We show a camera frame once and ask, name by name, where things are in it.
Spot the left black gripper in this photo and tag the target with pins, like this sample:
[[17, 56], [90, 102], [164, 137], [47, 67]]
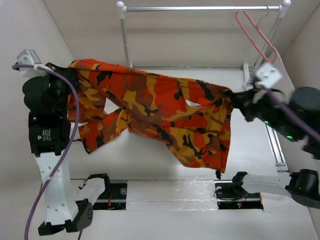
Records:
[[71, 73]]

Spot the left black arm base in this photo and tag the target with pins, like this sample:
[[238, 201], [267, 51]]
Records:
[[104, 195]]

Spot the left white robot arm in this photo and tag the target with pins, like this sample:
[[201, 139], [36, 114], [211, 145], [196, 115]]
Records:
[[50, 141]]

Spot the pink clothes hanger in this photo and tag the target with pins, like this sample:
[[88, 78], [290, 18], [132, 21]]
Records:
[[261, 34]]

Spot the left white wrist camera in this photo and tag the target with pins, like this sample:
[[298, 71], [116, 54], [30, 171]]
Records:
[[29, 57]]

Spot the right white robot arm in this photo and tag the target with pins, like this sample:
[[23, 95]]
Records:
[[296, 120]]

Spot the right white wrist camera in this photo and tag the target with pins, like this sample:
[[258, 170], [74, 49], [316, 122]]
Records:
[[267, 76]]

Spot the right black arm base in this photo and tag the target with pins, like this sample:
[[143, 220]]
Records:
[[233, 198]]

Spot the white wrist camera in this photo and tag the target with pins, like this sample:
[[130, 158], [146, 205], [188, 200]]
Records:
[[29, 57], [267, 76]]

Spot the orange camouflage trousers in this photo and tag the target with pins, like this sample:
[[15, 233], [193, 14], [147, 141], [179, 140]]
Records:
[[190, 116]]

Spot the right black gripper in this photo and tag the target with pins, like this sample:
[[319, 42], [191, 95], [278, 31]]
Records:
[[244, 99]]

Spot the white clothes rack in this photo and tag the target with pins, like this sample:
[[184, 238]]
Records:
[[281, 10]]

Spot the aluminium side rail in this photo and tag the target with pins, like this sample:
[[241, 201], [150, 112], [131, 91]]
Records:
[[280, 162]]

